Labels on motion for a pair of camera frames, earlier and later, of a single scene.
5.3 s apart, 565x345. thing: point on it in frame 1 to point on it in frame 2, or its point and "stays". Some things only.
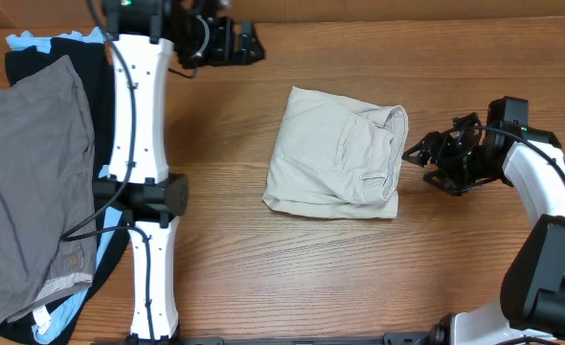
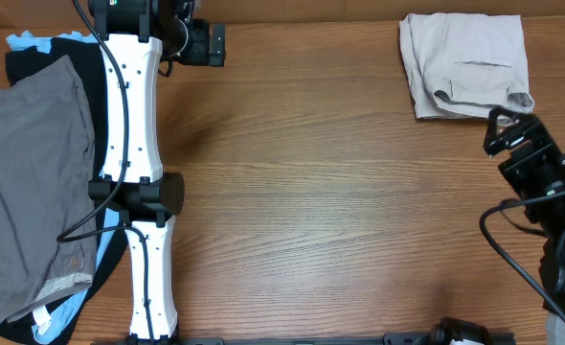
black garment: (91, 59) stays
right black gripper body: (459, 165) to (535, 172)
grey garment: (34, 180) stays
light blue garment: (56, 317) stays
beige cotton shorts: (336, 157) to (465, 64)
